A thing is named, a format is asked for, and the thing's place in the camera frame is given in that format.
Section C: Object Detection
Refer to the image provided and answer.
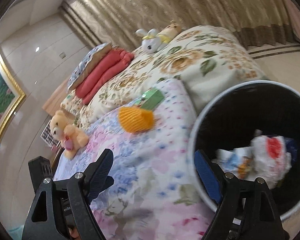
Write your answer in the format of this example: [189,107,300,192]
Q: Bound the white blue wrapper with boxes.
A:
[212,147,253,179]

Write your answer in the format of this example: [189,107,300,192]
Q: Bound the green milk carton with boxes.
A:
[134,88,165,111]

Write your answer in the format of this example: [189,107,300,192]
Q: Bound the white red plastic bag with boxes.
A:
[250,135,292,189]

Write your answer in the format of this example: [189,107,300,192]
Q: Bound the white rimmed black trash bin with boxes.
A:
[188,80,300,221]

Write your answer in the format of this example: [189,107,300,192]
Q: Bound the beige patterned curtain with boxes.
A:
[59,0,294,50]

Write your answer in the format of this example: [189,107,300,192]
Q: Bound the blue patterned pillow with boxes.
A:
[67,42,112,91]

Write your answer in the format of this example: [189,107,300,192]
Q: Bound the person's left hand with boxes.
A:
[68,226,81,240]

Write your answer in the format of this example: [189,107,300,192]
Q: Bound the beige teddy bear plush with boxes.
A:
[50,110,89,160]

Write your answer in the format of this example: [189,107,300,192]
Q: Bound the white rabbit plush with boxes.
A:
[135,29,170,54]

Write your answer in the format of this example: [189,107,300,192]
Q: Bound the wooden headboard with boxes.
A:
[42,77,69,116]

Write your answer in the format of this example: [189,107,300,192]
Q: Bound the blue starry plastic bag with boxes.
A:
[284,137,299,165]

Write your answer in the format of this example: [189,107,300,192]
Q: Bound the cream rose floral duvet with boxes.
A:
[61,25,266,129]

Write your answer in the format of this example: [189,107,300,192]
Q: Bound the black white photo frame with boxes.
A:
[40,125,60,147]

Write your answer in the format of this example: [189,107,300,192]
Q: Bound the folded red blanket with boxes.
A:
[75,48,134,105]

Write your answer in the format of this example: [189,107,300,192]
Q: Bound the tan animal plush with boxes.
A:
[158,20,183,44]

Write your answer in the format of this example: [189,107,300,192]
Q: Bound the wall switch plate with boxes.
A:
[59,52,66,59]

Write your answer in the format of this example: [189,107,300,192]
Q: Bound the wooden nightstand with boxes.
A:
[51,146,64,172]

